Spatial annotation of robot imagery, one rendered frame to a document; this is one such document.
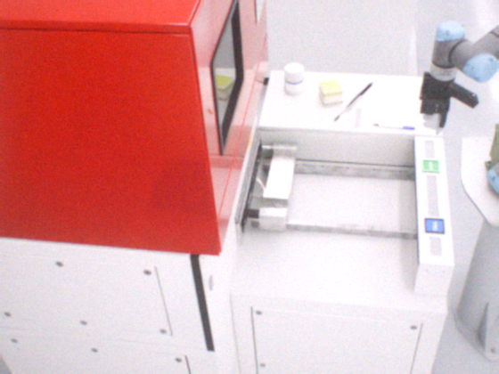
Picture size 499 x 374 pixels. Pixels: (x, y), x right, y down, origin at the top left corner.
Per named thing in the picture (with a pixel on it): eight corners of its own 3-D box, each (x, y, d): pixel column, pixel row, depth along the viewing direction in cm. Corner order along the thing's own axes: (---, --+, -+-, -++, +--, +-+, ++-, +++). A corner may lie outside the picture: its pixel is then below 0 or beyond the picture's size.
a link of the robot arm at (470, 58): (509, 44, 159) (478, 25, 167) (473, 71, 160) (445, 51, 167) (512, 65, 165) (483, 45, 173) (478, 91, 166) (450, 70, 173)
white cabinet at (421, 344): (245, 422, 246) (229, 295, 190) (276, 237, 314) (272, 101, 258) (415, 443, 237) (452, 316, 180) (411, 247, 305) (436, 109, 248)
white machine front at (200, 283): (207, 351, 176) (189, 256, 148) (252, 156, 233) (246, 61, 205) (218, 352, 175) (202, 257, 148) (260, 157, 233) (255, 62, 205)
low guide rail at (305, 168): (263, 171, 227) (263, 165, 225) (264, 167, 228) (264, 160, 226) (407, 180, 220) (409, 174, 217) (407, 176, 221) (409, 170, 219)
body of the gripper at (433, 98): (418, 101, 191) (423, 66, 183) (447, 101, 190) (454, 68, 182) (419, 116, 186) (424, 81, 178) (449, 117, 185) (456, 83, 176)
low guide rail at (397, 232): (251, 227, 208) (250, 220, 206) (252, 223, 209) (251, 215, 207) (409, 239, 201) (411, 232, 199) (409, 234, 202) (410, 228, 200)
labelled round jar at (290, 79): (283, 94, 234) (282, 73, 228) (285, 84, 239) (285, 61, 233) (302, 95, 233) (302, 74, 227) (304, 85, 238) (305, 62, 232)
